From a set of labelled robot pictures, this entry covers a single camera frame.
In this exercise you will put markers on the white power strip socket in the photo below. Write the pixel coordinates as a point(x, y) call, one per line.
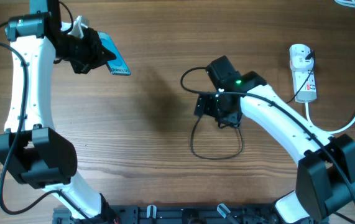
point(302, 65)

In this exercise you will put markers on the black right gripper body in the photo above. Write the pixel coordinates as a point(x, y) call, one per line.
point(212, 105)

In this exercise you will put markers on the blue Galaxy smartphone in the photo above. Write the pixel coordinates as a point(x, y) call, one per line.
point(116, 66)

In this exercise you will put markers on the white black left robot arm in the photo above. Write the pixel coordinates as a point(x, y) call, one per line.
point(30, 148)

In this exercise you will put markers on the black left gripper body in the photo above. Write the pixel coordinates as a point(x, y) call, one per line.
point(83, 53)

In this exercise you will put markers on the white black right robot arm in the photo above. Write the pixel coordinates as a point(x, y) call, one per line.
point(325, 164)

